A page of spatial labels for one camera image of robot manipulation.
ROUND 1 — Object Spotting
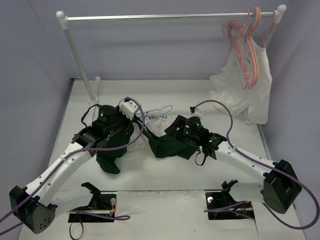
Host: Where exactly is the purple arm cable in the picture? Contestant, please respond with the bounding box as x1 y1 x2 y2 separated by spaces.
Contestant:
194 99 320 230
0 96 146 232

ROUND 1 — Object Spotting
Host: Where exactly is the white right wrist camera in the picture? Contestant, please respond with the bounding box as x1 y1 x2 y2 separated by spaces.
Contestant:
189 106 203 120

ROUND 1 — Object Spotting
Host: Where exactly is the white hanging garment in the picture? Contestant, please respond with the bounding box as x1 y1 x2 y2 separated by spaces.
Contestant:
209 40 273 125

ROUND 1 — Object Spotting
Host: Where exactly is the blue plastic hanger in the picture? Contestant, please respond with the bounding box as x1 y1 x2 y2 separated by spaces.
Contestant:
136 104 173 126

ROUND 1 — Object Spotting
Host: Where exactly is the pink hanger under garment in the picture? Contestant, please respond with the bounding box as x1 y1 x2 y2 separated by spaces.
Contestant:
254 9 279 49

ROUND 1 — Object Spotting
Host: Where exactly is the white and green t-shirt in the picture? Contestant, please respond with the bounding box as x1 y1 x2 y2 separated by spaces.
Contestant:
96 118 196 175

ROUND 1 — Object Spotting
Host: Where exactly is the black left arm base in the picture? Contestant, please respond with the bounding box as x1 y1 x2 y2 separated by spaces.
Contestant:
67 182 118 240

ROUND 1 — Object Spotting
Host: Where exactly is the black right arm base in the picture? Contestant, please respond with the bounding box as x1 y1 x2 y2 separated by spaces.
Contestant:
205 180 255 221

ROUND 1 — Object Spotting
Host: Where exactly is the white clothes rack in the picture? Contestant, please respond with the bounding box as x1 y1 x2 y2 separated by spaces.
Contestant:
55 4 288 105

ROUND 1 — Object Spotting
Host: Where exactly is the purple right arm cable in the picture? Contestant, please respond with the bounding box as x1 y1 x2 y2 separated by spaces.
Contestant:
194 99 320 230

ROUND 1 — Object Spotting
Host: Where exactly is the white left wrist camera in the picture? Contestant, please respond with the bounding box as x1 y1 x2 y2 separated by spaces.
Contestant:
119 99 139 120

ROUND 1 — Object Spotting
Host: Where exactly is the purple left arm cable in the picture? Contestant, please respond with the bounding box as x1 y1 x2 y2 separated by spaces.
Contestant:
0 96 146 232

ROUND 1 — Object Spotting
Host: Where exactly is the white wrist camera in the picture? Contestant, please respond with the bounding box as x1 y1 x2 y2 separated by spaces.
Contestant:
119 99 139 120
189 106 203 120

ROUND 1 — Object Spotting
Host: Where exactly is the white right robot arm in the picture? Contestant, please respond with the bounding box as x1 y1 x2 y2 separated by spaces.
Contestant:
165 115 302 214

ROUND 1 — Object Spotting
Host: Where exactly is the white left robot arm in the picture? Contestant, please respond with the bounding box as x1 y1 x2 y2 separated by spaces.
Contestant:
9 99 142 234

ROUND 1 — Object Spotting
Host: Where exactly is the pink plastic hanger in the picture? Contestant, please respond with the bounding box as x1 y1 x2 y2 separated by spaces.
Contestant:
222 7 261 90

